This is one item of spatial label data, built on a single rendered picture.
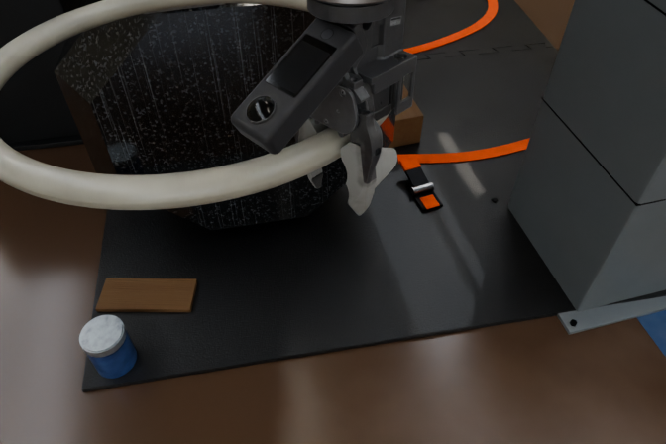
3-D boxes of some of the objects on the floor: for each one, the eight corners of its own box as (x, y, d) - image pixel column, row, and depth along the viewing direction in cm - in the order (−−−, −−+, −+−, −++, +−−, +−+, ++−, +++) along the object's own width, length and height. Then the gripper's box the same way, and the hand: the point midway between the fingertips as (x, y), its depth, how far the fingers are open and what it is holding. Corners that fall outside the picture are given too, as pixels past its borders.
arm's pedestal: (620, 172, 188) (758, -99, 127) (730, 293, 154) (989, 1, 93) (484, 200, 179) (561, -78, 118) (568, 335, 145) (737, 42, 85)
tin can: (96, 347, 141) (79, 319, 132) (137, 338, 143) (123, 309, 134) (95, 384, 134) (77, 357, 125) (138, 373, 136) (124, 346, 127)
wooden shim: (96, 311, 148) (94, 308, 147) (107, 280, 155) (106, 277, 154) (190, 312, 148) (189, 309, 147) (197, 281, 155) (196, 278, 154)
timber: (420, 143, 197) (424, 115, 188) (388, 149, 194) (390, 121, 186) (390, 94, 217) (392, 67, 208) (361, 99, 215) (362, 72, 206)
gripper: (451, -7, 44) (423, 198, 58) (339, -41, 51) (338, 151, 65) (380, 25, 40) (368, 240, 53) (267, -17, 46) (282, 183, 60)
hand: (332, 193), depth 57 cm, fingers closed on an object, 5 cm apart
